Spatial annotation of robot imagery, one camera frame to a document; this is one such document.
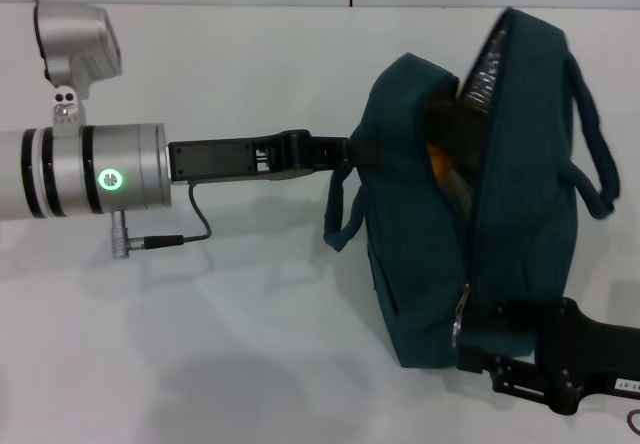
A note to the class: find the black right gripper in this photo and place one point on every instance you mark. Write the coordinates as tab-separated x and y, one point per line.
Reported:
585	349

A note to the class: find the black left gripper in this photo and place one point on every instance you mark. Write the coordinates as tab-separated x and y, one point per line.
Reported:
225	159

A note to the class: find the orange pear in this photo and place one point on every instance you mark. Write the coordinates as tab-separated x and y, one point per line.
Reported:
440	164

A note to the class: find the teal fabric lunch bag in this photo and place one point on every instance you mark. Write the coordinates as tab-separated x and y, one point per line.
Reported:
415	264

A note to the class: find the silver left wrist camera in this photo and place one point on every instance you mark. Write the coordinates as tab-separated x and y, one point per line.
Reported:
80	49

